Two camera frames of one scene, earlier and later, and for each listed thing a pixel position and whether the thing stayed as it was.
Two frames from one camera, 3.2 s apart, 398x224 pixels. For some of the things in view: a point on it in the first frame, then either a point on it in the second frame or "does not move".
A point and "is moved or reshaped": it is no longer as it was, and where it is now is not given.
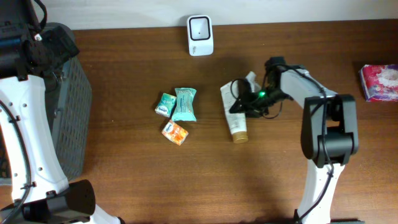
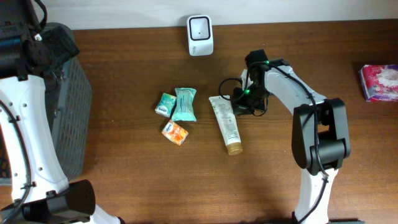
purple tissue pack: x=379 y=82 does not move
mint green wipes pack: x=185 y=109 does not move
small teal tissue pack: x=166 y=105 does not move
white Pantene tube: x=237 y=121 is moved or reshaped
